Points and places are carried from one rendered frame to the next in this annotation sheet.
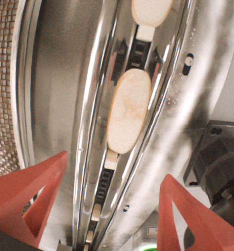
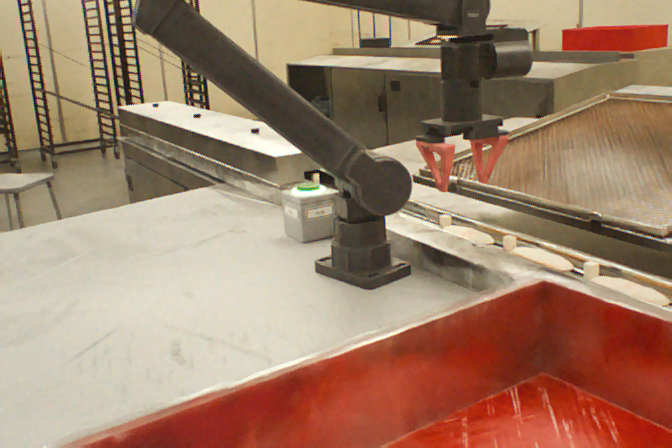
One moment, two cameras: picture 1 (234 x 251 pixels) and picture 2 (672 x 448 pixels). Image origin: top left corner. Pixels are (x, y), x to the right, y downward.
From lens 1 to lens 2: 1.01 m
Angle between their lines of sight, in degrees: 53
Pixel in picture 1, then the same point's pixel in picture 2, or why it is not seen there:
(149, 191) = (395, 222)
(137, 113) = (466, 233)
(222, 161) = (384, 239)
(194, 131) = (429, 240)
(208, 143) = (393, 261)
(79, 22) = not seen: hidden behind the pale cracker
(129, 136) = (454, 229)
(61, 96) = not seen: hidden behind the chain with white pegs
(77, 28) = not seen: hidden behind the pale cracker
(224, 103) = (412, 283)
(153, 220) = (327, 225)
